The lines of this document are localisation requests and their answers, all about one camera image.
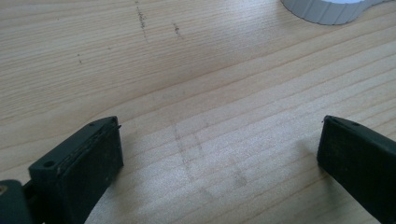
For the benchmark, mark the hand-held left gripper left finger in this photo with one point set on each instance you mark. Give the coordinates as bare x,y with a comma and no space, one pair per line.
81,168

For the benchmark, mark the white round ribbed holder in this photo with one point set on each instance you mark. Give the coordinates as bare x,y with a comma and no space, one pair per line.
323,14

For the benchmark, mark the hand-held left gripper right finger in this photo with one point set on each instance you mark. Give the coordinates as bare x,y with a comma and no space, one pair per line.
361,161

